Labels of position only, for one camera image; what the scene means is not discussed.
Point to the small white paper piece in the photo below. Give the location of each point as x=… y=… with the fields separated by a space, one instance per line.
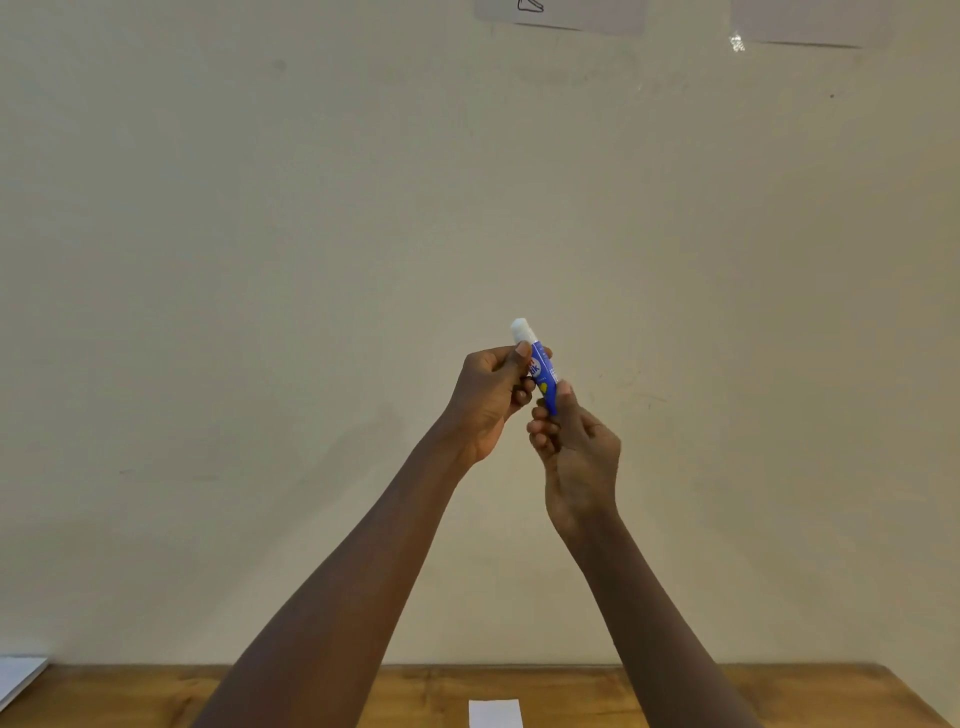
x=495 y=713

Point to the paper sheet with drawing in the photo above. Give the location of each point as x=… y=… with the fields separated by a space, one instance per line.
x=562 y=13

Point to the person's right forearm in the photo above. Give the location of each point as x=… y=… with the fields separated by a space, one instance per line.
x=652 y=630

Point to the person's left hand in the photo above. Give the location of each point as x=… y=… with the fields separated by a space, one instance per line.
x=484 y=397

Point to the person's left thumb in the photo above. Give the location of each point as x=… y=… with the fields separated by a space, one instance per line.
x=519 y=358

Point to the person's right thumb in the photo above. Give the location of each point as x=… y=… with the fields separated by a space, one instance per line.
x=567 y=405

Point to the person's left forearm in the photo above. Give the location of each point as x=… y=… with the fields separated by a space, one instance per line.
x=330 y=600

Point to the person's right hand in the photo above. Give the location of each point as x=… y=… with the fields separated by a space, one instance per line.
x=581 y=465

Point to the blue glue stick white cap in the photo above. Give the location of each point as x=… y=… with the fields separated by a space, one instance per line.
x=541 y=369

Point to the blank taped paper sheet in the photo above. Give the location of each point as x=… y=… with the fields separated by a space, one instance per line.
x=810 y=21

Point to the white paper sheet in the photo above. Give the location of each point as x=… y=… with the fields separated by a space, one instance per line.
x=16 y=677

